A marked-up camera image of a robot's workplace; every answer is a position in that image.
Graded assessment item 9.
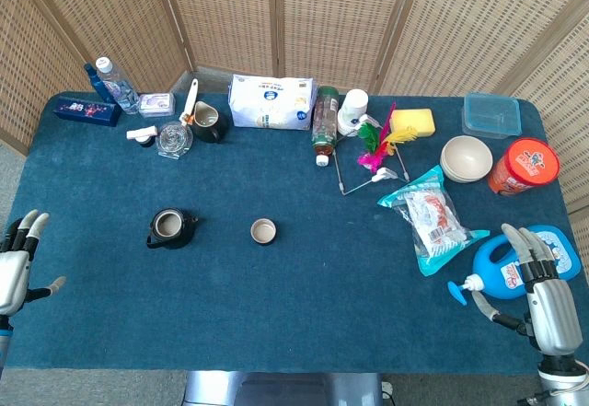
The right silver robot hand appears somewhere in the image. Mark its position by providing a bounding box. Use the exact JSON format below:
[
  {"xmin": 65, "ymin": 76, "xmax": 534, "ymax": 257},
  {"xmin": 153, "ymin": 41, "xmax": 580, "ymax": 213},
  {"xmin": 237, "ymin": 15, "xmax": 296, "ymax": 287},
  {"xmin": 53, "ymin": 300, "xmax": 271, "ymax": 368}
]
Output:
[{"xmin": 471, "ymin": 223, "xmax": 584, "ymax": 358}]

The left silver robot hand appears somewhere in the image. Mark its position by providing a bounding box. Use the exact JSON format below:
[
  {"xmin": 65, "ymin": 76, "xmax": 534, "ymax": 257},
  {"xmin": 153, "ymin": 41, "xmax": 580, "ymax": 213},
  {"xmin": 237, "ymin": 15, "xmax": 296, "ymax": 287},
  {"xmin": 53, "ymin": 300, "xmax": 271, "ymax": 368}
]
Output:
[{"xmin": 0, "ymin": 209, "xmax": 67, "ymax": 318}]

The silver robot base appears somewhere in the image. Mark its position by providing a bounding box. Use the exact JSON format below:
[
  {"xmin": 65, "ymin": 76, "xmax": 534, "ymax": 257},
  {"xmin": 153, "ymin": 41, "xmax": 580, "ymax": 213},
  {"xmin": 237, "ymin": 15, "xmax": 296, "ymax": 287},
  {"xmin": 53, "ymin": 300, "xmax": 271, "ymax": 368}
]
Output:
[{"xmin": 182, "ymin": 370, "xmax": 384, "ymax": 406}]

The black ceramic teapot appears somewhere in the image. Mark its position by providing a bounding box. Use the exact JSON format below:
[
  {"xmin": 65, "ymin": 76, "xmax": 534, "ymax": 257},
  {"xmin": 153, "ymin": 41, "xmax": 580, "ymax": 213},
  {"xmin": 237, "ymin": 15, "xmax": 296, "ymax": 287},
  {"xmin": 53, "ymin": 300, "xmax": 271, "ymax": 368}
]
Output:
[{"xmin": 145, "ymin": 207, "xmax": 200, "ymax": 250}]

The blue detergent pump bottle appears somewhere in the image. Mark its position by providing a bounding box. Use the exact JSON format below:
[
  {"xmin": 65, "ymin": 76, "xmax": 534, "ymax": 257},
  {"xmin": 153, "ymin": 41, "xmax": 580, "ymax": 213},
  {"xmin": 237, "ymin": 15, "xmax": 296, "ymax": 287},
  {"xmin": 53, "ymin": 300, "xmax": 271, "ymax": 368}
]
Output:
[{"xmin": 447, "ymin": 224, "xmax": 582, "ymax": 307}]

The orange red lidded canister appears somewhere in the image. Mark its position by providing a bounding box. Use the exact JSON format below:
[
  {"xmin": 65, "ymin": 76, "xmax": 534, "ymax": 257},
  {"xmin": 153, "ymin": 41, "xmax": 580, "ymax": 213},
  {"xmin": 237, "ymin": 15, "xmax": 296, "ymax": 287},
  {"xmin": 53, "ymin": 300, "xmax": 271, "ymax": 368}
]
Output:
[{"xmin": 487, "ymin": 136, "xmax": 561, "ymax": 197}]

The teal snack packet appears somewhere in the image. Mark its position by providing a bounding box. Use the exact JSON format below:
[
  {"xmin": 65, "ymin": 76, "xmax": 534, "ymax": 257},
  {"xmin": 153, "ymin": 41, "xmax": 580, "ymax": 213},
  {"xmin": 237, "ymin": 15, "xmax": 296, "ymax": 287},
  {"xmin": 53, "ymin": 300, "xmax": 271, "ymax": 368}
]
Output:
[{"xmin": 376, "ymin": 164, "xmax": 491, "ymax": 278}]

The beige bowl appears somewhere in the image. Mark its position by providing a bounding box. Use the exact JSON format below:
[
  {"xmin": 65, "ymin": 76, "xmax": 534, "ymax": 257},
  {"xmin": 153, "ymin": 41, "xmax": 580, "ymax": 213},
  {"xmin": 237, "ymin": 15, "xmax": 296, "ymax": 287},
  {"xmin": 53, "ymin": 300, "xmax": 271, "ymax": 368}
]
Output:
[{"xmin": 439, "ymin": 134, "xmax": 494, "ymax": 184}]

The dark blue rectangular box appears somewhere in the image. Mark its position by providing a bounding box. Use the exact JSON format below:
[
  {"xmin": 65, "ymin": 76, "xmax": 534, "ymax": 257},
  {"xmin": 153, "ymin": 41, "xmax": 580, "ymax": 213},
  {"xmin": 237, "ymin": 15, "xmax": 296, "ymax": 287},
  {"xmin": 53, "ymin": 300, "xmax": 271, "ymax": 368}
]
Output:
[{"xmin": 52, "ymin": 96, "xmax": 123, "ymax": 128}]

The clear blue plastic container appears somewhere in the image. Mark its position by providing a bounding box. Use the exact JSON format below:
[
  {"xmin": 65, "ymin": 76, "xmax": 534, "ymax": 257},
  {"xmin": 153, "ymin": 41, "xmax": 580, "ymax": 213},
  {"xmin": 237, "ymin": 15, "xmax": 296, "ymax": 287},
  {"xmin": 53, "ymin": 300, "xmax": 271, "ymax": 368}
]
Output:
[{"xmin": 461, "ymin": 92, "xmax": 523, "ymax": 141}]

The dark blue slim bottle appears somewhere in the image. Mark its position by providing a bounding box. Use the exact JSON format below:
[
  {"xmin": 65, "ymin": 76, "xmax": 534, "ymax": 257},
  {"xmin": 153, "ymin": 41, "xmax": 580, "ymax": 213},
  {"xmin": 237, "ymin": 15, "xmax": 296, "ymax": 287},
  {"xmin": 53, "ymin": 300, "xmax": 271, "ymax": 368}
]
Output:
[{"xmin": 83, "ymin": 63, "xmax": 116, "ymax": 103}]

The clear glass jar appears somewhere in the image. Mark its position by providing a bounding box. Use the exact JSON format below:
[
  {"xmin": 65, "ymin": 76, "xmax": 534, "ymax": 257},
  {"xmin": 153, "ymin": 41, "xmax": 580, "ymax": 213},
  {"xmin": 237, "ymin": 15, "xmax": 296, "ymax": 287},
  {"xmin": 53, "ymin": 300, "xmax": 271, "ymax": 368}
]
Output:
[{"xmin": 156, "ymin": 121, "xmax": 194, "ymax": 161}]

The clear water bottle white cap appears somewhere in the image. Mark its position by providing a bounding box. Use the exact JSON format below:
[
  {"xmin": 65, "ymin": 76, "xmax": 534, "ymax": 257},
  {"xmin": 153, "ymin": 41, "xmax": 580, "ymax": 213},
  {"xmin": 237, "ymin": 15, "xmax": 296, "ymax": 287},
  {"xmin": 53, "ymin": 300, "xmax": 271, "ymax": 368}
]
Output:
[{"xmin": 95, "ymin": 56, "xmax": 141, "ymax": 116}]

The small purple white box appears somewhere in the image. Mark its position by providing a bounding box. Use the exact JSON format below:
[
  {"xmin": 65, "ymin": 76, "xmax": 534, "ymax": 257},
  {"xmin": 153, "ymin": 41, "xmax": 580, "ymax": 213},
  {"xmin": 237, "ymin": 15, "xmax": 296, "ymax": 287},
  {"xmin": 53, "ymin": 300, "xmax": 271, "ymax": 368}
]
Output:
[{"xmin": 138, "ymin": 92, "xmax": 177, "ymax": 119}]

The yellow sponge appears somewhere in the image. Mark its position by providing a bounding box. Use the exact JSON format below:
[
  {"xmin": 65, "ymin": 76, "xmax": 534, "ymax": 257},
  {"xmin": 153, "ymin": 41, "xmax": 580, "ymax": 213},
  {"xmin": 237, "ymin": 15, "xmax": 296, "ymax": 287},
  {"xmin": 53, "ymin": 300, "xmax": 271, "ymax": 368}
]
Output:
[{"xmin": 388, "ymin": 108, "xmax": 437, "ymax": 139}]

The colourful feather shuttlecock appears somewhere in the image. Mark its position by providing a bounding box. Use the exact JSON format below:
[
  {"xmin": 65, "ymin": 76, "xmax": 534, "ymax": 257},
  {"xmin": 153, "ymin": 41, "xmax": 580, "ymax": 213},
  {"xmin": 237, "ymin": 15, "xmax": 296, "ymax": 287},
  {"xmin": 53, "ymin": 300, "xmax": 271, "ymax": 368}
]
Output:
[{"xmin": 356, "ymin": 101, "xmax": 419, "ymax": 174}]

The black ceramic pitcher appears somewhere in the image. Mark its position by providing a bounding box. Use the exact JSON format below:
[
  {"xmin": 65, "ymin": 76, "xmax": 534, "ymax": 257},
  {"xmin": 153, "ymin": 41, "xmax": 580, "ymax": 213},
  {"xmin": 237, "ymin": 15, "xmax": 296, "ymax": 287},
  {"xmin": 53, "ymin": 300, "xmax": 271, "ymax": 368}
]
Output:
[{"xmin": 191, "ymin": 100, "xmax": 230, "ymax": 145}]

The small brown tea cup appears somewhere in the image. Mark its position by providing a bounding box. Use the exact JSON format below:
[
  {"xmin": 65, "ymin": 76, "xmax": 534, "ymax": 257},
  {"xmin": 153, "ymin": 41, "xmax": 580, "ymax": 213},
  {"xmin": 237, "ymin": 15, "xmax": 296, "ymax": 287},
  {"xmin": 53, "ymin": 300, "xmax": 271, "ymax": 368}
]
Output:
[{"xmin": 249, "ymin": 217, "xmax": 278, "ymax": 246}]

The blue table cloth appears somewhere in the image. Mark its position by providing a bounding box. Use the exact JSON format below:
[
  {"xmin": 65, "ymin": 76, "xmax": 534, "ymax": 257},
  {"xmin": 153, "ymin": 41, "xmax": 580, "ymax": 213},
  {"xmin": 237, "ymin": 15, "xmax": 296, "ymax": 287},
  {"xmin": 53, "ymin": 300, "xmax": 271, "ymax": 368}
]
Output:
[{"xmin": 2, "ymin": 91, "xmax": 589, "ymax": 376}]

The white plastic jar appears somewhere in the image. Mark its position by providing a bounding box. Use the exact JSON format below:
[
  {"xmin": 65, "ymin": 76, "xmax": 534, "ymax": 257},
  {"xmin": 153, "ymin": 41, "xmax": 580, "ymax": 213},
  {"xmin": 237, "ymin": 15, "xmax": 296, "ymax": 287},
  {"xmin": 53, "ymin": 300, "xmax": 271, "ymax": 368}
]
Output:
[{"xmin": 337, "ymin": 88, "xmax": 381, "ymax": 138}]

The brown tea drink bottle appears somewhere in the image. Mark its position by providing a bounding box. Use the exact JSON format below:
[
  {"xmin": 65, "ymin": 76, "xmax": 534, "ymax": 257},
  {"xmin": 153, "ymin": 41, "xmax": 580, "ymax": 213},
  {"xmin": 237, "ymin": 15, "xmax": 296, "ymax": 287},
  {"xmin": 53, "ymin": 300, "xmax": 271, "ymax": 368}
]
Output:
[{"xmin": 311, "ymin": 86, "xmax": 341, "ymax": 168}]

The white tissue pack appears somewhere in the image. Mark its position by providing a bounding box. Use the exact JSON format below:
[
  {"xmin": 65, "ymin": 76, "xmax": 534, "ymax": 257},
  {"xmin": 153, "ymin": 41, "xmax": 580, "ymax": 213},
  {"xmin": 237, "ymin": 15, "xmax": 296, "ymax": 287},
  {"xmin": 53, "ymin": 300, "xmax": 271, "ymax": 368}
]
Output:
[{"xmin": 228, "ymin": 74, "xmax": 319, "ymax": 132}]

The woven bamboo folding screen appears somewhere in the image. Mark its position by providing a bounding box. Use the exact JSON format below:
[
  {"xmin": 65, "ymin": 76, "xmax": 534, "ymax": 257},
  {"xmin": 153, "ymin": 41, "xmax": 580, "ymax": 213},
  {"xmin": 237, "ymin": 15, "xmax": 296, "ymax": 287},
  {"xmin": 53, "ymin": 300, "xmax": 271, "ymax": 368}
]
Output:
[{"xmin": 0, "ymin": 0, "xmax": 589, "ymax": 216}]

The white handled brush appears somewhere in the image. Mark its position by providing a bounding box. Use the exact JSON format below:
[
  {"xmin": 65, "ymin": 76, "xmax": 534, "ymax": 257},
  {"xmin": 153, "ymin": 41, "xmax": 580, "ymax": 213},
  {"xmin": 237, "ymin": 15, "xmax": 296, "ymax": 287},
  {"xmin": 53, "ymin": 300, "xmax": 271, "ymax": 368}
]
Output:
[{"xmin": 179, "ymin": 78, "xmax": 200, "ymax": 127}]

